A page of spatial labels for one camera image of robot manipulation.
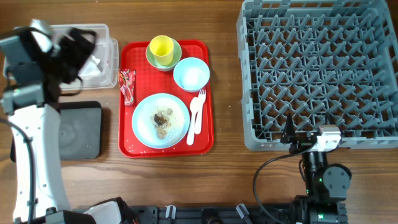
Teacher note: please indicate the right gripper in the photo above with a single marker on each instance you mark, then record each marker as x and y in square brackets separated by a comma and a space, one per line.
[289, 136]

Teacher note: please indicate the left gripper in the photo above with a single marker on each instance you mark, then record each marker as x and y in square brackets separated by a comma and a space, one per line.
[64, 43]

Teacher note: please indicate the white napkin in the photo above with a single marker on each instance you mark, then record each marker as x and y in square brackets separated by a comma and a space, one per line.
[90, 68]

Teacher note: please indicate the red snack wrapper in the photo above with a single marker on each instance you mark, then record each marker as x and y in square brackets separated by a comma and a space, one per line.
[127, 78]

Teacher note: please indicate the light blue plate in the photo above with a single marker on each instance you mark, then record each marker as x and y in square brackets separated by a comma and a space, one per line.
[142, 127]

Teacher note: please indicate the food scraps and rice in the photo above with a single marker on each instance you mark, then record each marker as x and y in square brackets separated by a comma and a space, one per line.
[168, 122]

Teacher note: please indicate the light blue bowl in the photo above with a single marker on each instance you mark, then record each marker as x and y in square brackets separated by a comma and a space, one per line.
[191, 74]

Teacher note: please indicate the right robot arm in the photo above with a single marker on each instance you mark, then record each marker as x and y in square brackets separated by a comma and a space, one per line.
[326, 184]

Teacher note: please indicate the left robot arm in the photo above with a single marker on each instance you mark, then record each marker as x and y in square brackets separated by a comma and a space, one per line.
[41, 196]

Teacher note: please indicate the clear plastic waste bin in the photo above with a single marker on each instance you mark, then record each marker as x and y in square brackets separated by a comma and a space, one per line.
[105, 49]

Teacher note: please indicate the grey dishwasher rack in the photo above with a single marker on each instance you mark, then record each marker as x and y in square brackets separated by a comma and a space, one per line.
[306, 58]

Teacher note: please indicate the black rectangular tray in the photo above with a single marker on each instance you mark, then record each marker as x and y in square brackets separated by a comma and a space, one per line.
[81, 130]

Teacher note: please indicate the yellow plastic cup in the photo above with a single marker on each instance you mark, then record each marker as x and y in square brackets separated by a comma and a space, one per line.
[162, 48]

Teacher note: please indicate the white plastic fork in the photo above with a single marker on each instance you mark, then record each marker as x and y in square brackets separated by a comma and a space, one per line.
[201, 100]

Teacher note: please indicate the white plastic spoon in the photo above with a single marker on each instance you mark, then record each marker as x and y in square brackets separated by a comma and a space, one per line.
[194, 108]

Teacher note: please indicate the green small saucer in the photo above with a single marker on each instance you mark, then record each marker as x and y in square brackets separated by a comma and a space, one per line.
[165, 68]

